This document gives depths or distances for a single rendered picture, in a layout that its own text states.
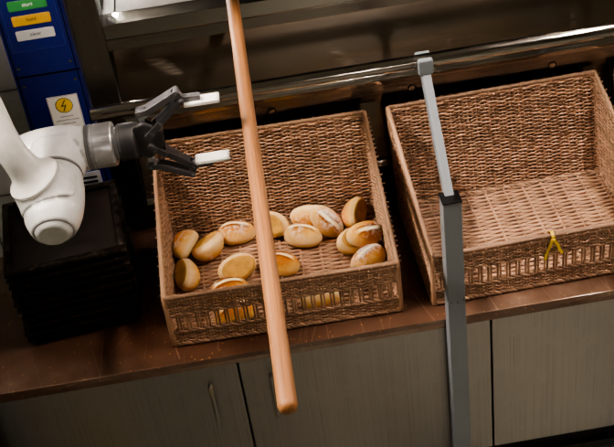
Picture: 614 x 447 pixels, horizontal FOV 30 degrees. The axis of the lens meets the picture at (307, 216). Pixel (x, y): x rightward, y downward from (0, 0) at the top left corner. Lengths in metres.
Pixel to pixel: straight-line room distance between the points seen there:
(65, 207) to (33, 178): 0.08
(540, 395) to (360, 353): 0.50
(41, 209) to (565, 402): 1.48
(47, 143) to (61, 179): 0.13
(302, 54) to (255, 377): 0.80
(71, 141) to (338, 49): 0.86
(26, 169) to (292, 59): 0.94
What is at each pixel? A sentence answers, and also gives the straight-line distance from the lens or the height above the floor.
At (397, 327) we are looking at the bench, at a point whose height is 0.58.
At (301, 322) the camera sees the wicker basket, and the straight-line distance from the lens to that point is 2.70.
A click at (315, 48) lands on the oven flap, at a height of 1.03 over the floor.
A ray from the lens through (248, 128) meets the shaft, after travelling 2.25.
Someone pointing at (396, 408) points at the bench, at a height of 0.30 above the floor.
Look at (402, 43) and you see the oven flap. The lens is 2.88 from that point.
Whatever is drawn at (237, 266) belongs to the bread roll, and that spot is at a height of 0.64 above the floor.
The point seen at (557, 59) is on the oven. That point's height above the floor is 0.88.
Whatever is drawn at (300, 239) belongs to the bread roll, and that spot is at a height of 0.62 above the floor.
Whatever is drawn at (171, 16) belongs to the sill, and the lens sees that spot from 2.78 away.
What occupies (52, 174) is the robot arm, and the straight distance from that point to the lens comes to 2.14.
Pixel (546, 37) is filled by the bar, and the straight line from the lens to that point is 2.53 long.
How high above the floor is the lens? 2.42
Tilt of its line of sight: 37 degrees down
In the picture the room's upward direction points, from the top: 8 degrees counter-clockwise
